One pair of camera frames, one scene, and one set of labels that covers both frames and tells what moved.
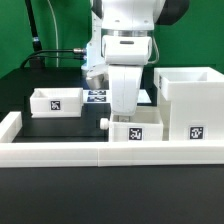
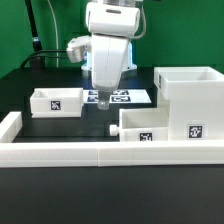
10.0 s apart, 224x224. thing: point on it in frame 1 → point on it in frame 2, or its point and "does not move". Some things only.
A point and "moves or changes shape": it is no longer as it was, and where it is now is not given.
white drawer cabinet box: [196, 102] does not move
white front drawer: [142, 126] moves or changes shape
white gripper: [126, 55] → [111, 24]
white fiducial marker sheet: [104, 96] does not move
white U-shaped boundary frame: [14, 152] does not move
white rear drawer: [62, 102] does not move
